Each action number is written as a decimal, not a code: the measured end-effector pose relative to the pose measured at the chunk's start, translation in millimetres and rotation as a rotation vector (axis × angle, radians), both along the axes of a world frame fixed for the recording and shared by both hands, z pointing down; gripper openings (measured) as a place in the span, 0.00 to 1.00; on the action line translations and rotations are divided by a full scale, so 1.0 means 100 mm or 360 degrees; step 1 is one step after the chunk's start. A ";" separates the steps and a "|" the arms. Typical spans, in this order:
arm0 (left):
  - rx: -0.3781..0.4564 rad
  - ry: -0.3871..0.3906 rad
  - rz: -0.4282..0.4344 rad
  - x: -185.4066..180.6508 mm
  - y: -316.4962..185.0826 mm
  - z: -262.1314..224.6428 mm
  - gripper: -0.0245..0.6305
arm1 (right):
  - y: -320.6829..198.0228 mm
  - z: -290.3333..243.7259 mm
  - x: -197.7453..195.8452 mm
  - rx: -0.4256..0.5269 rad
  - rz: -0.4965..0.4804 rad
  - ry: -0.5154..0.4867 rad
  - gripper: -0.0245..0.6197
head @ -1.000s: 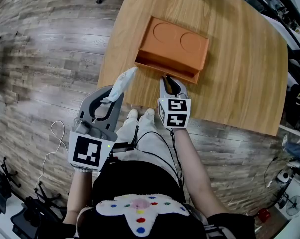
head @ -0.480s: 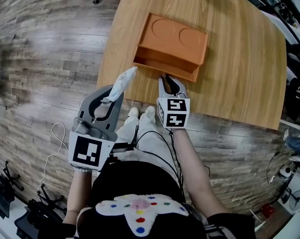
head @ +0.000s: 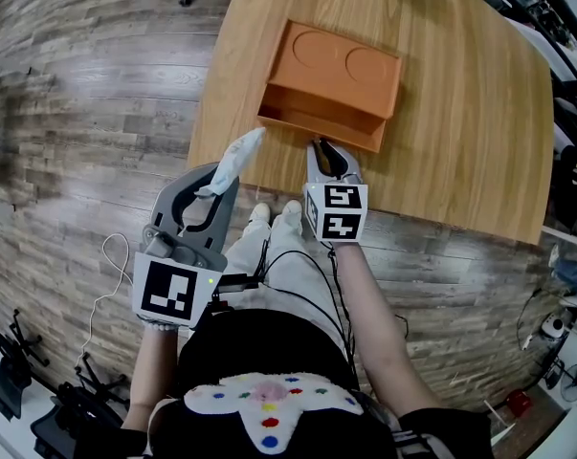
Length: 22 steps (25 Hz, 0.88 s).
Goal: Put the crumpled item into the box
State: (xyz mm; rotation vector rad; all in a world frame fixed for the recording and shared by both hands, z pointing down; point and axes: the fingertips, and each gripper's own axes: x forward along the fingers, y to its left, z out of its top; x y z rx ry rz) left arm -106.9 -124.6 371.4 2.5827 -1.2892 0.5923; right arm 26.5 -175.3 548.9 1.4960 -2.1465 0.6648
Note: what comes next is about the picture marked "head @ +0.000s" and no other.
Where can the black office chair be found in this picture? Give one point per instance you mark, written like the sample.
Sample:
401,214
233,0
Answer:
77,414
10,366

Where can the person's white right shoe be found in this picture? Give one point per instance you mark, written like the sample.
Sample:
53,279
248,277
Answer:
292,210

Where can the person's white shoe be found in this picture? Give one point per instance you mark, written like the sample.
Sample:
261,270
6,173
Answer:
292,210
259,212

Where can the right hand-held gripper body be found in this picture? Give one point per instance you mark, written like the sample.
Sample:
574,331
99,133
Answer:
338,213

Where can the orange box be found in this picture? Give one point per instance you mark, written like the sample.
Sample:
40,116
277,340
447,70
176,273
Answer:
336,77

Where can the white paper item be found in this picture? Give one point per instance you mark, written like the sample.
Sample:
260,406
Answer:
235,158

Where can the small white camera device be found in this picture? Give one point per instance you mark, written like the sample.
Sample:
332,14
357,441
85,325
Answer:
552,328

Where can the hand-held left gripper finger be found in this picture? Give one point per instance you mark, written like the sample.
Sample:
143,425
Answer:
223,227
166,199

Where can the person's right forearm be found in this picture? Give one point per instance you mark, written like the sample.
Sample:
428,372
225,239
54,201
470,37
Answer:
379,323

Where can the small red container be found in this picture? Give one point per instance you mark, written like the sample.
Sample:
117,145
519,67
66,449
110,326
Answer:
519,402

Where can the person's white left shoe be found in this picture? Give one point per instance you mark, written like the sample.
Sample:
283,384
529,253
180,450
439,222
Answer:
259,212

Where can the black floor fan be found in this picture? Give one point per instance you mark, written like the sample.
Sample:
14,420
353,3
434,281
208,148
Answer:
575,383

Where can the person's black dotted-patch top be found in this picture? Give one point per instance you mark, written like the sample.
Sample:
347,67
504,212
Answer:
269,352

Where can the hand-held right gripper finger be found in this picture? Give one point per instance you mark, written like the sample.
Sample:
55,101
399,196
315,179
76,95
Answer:
315,170
345,160

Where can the person's left forearm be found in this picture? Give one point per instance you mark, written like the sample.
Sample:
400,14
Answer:
149,371

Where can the person's light grey trousers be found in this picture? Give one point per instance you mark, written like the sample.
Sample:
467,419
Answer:
288,266

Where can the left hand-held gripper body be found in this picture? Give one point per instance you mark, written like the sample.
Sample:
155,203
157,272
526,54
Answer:
168,292

